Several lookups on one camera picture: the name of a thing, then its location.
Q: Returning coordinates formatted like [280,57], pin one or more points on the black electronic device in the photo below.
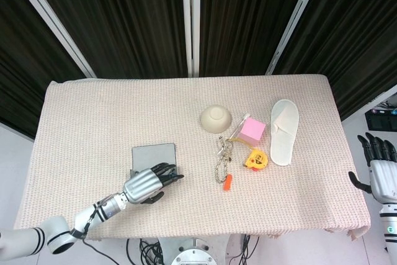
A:
[380,120]

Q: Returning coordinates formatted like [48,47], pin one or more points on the white disposable slipper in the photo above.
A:
[283,141]

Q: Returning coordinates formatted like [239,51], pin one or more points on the black pleated curtain panel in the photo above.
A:
[24,75]
[248,20]
[124,20]
[356,35]

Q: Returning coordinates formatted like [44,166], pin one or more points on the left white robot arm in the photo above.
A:
[56,234]

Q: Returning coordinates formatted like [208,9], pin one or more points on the pink cube block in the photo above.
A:
[251,131]

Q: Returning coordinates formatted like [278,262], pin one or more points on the grey robot base column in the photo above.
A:
[193,251]

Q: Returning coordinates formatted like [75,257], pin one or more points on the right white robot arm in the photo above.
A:
[389,224]

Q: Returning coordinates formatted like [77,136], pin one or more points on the blue printed glasses box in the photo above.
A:
[152,156]

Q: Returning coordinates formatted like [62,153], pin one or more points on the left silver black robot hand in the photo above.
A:
[142,185]

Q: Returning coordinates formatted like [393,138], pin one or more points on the pink woven tablecloth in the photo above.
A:
[124,110]

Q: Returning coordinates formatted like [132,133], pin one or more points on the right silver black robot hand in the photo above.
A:
[383,175]

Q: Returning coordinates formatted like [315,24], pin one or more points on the orange plastic whistle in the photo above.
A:
[228,183]

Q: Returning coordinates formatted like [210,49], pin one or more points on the beige upturned bowl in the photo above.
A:
[215,119]

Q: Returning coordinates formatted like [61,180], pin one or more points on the white frame post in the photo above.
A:
[191,20]
[52,20]
[294,20]

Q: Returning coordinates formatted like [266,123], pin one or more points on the yellow tape measure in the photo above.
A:
[256,160]

